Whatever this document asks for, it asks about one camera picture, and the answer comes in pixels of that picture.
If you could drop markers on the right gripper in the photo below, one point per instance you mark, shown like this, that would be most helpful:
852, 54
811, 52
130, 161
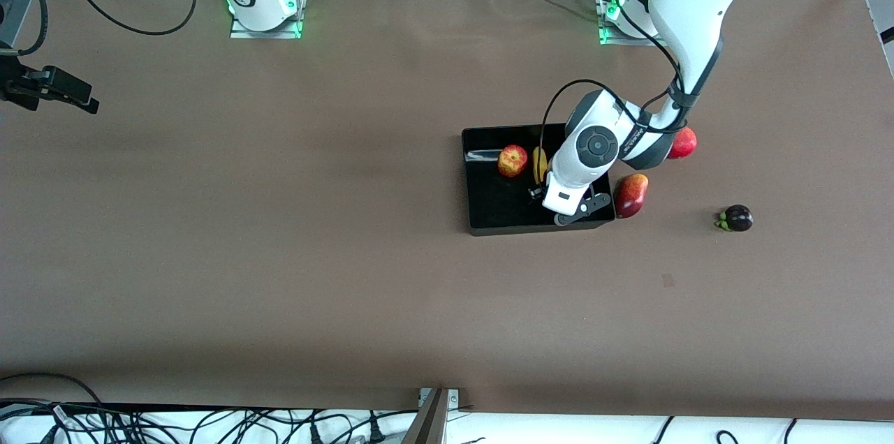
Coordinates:
28, 86

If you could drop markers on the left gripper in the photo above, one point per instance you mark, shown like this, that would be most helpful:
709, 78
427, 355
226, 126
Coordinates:
538, 193

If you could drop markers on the yellow banana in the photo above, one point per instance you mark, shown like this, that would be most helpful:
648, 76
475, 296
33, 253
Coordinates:
540, 163

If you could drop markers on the red yellow apple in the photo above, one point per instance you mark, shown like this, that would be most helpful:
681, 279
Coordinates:
513, 161

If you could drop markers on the black rectangular plastic box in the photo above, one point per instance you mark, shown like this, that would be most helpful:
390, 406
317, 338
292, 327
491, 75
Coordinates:
503, 210

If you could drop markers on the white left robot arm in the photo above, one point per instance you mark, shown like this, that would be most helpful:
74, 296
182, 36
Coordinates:
698, 4

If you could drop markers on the red mango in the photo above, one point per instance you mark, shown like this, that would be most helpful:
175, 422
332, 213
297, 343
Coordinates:
631, 196

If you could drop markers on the red pomegranate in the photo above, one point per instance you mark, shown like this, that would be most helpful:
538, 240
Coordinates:
686, 144

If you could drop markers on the dark purple mangosteen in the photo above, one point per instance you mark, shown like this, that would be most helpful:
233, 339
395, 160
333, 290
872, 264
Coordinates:
737, 218

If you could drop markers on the black power plug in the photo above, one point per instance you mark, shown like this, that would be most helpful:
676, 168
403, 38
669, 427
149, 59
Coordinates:
315, 435
376, 432

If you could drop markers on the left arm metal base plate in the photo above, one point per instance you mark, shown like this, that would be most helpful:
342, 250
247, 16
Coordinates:
607, 40

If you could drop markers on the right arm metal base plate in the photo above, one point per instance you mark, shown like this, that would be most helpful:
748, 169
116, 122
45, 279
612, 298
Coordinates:
241, 33

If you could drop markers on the silver metal bracket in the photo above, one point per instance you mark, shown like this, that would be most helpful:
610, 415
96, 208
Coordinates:
454, 398

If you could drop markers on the grey metal post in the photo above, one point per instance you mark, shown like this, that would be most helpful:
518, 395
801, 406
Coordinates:
429, 423

